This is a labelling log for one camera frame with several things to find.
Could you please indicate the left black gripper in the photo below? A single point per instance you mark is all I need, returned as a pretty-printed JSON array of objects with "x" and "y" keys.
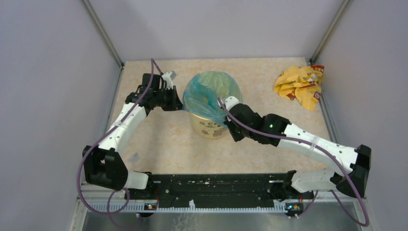
[{"x": 175, "y": 104}]

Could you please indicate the white slotted cable duct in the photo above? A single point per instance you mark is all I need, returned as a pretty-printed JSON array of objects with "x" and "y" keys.
[{"x": 151, "y": 206}]

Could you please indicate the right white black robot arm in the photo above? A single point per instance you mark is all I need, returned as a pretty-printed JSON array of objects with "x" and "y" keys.
[{"x": 347, "y": 168}]

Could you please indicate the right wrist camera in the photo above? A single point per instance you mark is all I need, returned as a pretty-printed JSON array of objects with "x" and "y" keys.
[{"x": 230, "y": 102}]

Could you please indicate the yellow crumpled snack bag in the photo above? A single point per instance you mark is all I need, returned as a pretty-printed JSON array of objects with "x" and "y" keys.
[{"x": 302, "y": 84}]

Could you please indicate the aluminium frame post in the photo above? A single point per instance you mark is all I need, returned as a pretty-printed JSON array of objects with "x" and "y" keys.
[
  {"x": 102, "y": 32},
  {"x": 330, "y": 31}
]

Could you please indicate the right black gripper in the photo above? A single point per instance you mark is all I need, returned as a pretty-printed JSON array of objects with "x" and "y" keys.
[{"x": 236, "y": 137}]

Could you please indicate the yellow capybara trash bin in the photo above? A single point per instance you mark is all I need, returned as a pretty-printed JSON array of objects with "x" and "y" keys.
[{"x": 206, "y": 127}]

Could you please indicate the left aluminium frame post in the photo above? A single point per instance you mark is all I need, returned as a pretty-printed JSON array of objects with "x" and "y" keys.
[{"x": 102, "y": 32}]

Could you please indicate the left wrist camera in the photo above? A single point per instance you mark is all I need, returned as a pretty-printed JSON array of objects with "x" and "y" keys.
[{"x": 168, "y": 78}]

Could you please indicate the right aluminium frame post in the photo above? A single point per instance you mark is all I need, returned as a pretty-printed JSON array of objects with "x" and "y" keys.
[{"x": 330, "y": 31}]

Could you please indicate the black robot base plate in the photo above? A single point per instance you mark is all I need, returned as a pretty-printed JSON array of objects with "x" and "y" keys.
[{"x": 218, "y": 190}]

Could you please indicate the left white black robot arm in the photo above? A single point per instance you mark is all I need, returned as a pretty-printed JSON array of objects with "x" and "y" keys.
[{"x": 104, "y": 165}]

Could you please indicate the blue plastic trash bag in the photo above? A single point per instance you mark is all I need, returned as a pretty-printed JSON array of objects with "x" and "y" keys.
[{"x": 202, "y": 92}]

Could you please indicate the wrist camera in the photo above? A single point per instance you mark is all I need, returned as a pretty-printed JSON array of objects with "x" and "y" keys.
[
  {"x": 168, "y": 78},
  {"x": 230, "y": 102}
]

